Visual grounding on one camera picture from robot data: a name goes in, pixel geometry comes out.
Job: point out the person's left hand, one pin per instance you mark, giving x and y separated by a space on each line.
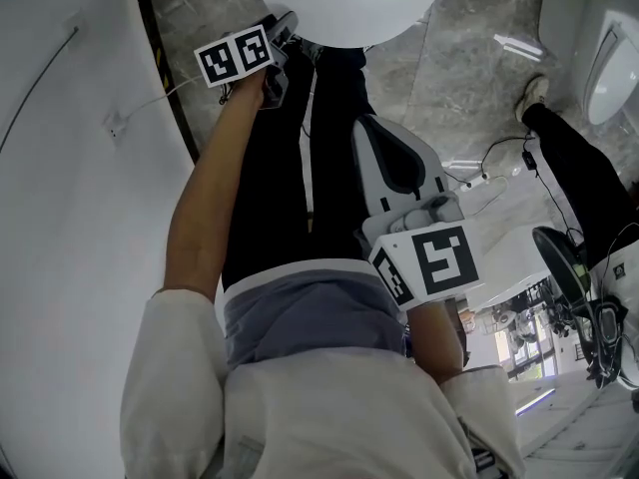
247 93

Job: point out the white rectangular box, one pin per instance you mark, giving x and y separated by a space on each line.
514 257

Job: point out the person's gray undershirt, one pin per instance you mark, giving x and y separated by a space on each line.
309 317

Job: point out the black power adapter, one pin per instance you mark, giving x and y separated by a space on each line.
529 160

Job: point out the white toilet with tank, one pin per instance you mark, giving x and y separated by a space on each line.
606 83

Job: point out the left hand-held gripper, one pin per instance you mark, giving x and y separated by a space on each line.
234 55

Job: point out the person's white shirt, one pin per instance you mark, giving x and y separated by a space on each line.
324 417

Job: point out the white power strip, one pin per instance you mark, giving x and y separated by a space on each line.
476 182

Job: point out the person's right forearm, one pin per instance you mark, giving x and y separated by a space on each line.
434 337

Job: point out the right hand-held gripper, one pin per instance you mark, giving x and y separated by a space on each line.
439 262

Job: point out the person's left leg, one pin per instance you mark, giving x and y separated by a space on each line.
269 177

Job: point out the person's right leg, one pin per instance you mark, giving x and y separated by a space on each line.
339 167

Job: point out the person's left forearm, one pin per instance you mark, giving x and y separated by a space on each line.
209 192

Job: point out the white toilet lid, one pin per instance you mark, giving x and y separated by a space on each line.
349 3

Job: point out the white wall socket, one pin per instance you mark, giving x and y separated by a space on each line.
115 127

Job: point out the person's leg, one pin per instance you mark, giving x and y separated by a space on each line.
269 177
339 167
574 167

